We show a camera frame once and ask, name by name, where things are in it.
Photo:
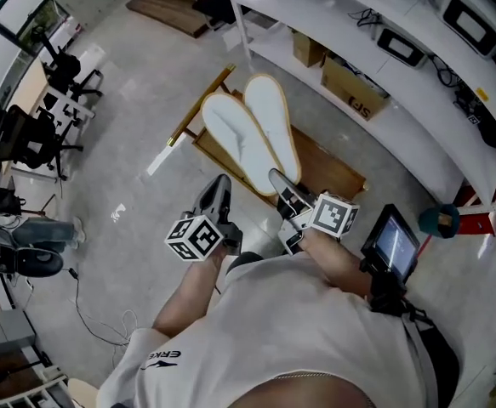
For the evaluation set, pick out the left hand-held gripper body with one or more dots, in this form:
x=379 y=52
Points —
x=192 y=240

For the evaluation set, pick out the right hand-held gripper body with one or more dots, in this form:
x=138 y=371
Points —
x=332 y=215

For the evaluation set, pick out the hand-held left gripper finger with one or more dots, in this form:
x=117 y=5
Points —
x=201 y=202
x=227 y=198

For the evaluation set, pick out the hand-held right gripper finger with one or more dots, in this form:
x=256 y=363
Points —
x=281 y=183

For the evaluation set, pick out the white slipper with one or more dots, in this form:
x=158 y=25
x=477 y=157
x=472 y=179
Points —
x=235 y=138
x=269 y=109

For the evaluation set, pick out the person's right forearm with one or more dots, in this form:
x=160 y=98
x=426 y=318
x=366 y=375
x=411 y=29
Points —
x=337 y=262

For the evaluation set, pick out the person's left forearm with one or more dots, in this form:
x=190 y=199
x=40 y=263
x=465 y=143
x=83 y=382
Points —
x=188 y=296

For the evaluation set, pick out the wooden trolley cart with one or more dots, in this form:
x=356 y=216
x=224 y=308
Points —
x=328 y=172

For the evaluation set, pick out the person's dark trousers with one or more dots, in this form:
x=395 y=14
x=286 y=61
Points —
x=243 y=262

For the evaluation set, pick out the black chest-mounted monitor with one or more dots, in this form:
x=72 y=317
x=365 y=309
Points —
x=394 y=245

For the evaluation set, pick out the teal waste bin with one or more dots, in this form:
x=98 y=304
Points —
x=430 y=223

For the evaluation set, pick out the large cardboard box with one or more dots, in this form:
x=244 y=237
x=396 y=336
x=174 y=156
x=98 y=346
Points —
x=349 y=92

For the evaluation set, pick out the person in white shirt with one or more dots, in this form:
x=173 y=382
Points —
x=281 y=325

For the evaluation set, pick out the small cardboard box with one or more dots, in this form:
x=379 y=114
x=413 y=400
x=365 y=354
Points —
x=307 y=49

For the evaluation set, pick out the red metal box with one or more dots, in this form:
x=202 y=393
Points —
x=477 y=223

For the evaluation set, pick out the black padded seat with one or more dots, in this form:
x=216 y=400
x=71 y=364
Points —
x=39 y=264

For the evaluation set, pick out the white metal shelving unit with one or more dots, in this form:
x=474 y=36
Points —
x=324 y=15

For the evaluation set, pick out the round wooden table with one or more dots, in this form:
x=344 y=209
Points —
x=81 y=393

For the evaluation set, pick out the black cantilever chair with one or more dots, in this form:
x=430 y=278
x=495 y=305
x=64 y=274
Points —
x=226 y=2

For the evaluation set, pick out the black office chair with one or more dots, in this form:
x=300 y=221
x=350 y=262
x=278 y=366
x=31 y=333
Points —
x=22 y=138
x=64 y=68

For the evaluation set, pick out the wooden floor platform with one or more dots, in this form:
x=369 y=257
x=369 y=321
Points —
x=171 y=9

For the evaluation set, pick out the black-framed window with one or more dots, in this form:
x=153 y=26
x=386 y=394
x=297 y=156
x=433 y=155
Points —
x=18 y=7

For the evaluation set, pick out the white frame desk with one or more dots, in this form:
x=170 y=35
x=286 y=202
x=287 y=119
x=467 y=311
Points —
x=30 y=87

